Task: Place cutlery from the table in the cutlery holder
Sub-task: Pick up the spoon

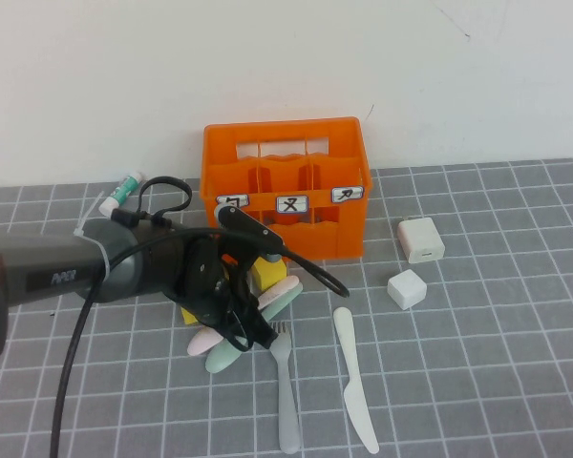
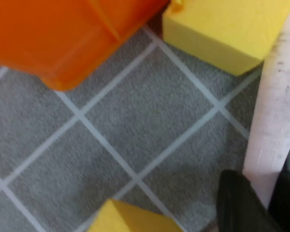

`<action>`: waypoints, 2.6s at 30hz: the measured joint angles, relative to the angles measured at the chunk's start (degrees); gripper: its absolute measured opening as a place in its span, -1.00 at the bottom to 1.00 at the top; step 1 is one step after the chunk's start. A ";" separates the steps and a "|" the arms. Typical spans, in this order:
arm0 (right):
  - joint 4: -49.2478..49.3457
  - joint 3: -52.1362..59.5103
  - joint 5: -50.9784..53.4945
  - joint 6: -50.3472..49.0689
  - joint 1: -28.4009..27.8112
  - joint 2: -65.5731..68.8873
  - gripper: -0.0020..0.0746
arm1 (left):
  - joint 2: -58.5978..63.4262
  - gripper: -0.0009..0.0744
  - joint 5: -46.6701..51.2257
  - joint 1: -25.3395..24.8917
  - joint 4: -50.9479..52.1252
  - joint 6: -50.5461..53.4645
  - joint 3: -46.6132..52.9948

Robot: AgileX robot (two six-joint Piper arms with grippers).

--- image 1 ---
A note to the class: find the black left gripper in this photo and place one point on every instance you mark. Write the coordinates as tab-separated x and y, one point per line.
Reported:
227	305

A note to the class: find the mint green plastic spoon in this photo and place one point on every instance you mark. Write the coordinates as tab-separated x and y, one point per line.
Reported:
222	360

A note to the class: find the pink plastic spoon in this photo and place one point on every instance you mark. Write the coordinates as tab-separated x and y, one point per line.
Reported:
203	342

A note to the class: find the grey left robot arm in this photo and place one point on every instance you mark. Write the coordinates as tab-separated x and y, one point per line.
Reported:
52	267

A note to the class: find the orange plastic cutlery holder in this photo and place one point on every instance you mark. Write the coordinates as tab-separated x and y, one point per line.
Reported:
315	238

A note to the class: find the yellow foam cube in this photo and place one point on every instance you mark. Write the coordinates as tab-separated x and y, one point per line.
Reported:
190	317
269	276

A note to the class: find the grey plastic fork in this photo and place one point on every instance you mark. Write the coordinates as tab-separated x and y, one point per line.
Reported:
286	405

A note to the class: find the white plastic knife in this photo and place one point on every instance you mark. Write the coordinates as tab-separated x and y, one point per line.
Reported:
355	396

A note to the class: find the white foam cube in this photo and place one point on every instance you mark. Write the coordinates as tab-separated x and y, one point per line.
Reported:
407	288

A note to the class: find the white zip tie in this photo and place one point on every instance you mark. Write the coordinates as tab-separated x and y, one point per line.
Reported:
102	257

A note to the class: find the white green glue stick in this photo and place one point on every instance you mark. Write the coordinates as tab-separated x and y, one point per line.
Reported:
124	188

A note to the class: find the white usb charger adapter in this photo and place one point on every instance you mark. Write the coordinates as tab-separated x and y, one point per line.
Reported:
420	241

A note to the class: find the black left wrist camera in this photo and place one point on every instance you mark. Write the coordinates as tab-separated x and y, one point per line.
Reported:
248	226

